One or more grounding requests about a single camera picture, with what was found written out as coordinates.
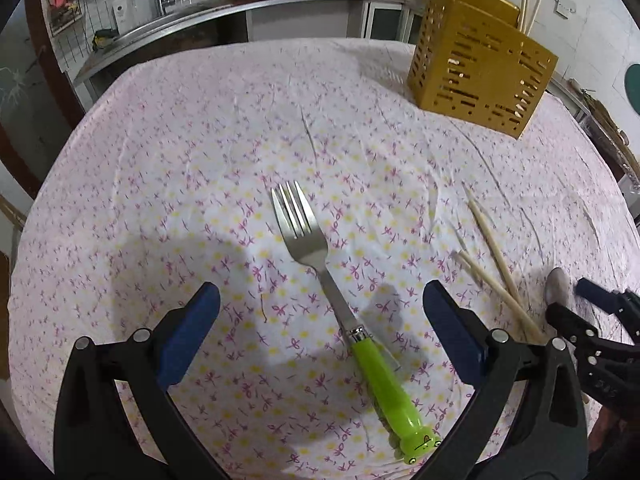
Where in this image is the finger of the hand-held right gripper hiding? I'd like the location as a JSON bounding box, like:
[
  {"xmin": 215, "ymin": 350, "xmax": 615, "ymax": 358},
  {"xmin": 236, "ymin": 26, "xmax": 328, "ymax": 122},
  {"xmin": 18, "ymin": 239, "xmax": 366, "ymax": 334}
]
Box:
[
  {"xmin": 544, "ymin": 303, "xmax": 602, "ymax": 357},
  {"xmin": 574, "ymin": 277, "xmax": 640, "ymax": 347}
]

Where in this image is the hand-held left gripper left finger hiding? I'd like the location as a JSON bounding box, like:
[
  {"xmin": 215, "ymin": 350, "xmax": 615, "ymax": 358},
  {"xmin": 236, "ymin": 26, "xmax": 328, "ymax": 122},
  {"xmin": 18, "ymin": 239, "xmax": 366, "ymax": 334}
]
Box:
[{"xmin": 54, "ymin": 281, "xmax": 223, "ymax": 480}]

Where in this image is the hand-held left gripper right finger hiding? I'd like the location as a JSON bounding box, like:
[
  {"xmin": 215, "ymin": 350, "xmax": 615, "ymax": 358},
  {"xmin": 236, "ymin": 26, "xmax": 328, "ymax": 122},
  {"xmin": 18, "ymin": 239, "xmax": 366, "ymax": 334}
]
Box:
[{"xmin": 422, "ymin": 279, "xmax": 589, "ymax": 480}]

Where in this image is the metal spoon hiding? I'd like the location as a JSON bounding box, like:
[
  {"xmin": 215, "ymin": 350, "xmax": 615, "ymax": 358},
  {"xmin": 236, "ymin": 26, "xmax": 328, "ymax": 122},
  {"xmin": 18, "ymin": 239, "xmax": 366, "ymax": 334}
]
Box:
[{"xmin": 545, "ymin": 267, "xmax": 571, "ymax": 307}]

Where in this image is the green handled metal fork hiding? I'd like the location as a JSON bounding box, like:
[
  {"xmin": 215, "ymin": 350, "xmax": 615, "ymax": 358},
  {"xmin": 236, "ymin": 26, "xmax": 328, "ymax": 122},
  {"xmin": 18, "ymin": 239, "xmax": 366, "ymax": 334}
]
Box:
[{"xmin": 271, "ymin": 180, "xmax": 444, "ymax": 466}]

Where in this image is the yellow slotted utensil holder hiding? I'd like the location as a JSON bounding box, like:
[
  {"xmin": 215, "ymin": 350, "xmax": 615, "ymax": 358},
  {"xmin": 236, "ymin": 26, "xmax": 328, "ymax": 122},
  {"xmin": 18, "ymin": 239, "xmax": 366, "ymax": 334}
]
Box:
[{"xmin": 405, "ymin": 0, "xmax": 560, "ymax": 140}]

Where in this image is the person's right forearm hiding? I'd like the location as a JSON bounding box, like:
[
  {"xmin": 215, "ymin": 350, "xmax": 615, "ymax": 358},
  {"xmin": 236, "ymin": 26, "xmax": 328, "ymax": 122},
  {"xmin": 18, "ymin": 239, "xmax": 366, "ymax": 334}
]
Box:
[{"xmin": 589, "ymin": 400, "xmax": 640, "ymax": 468}]

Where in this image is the pink floral tablecloth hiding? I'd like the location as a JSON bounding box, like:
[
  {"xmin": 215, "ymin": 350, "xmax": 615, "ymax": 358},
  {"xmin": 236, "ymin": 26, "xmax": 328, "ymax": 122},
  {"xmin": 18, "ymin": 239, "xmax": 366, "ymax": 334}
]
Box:
[{"xmin": 7, "ymin": 37, "xmax": 640, "ymax": 480}]

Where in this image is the round green cutting board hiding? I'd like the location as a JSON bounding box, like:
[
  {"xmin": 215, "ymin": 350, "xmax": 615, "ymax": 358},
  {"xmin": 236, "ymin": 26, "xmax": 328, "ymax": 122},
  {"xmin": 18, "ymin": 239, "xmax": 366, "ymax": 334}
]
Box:
[{"xmin": 624, "ymin": 63, "xmax": 640, "ymax": 114}]

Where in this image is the dark wooden glass door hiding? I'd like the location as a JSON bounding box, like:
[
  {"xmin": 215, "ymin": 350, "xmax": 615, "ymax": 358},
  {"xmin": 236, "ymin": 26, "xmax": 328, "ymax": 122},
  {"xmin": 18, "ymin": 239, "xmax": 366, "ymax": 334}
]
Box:
[{"xmin": 0, "ymin": 0, "xmax": 88, "ymax": 201}]

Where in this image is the dark green scrub sponge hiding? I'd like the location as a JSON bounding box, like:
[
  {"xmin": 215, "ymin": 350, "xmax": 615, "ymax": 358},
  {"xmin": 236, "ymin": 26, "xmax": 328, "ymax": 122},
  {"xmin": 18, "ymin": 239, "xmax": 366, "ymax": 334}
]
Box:
[{"xmin": 93, "ymin": 28, "xmax": 119, "ymax": 52}]

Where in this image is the stainless steel sink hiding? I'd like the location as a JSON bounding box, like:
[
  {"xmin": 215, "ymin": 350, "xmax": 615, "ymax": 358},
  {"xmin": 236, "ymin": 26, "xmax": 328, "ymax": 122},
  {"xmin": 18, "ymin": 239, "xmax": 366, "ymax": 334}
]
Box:
[{"xmin": 74, "ymin": 2, "xmax": 237, "ymax": 83}]

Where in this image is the white soap dispenser bottle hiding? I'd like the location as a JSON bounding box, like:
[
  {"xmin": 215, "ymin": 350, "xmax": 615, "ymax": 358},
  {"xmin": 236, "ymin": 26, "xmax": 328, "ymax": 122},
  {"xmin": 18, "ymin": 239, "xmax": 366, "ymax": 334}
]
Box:
[{"xmin": 112, "ymin": 0, "xmax": 134, "ymax": 34}]

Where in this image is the kitchen counter with cabinets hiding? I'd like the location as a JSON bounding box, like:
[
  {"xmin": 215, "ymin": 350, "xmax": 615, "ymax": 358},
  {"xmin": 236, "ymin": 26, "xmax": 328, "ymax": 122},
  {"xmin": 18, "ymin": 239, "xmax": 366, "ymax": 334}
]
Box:
[{"xmin": 74, "ymin": 0, "xmax": 431, "ymax": 96}]

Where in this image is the white wire wall grid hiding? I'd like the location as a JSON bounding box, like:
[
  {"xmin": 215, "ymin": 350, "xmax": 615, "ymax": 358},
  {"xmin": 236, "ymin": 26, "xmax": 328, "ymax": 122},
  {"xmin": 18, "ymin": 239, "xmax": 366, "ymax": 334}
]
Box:
[{"xmin": 39, "ymin": 0, "xmax": 121, "ymax": 63}]

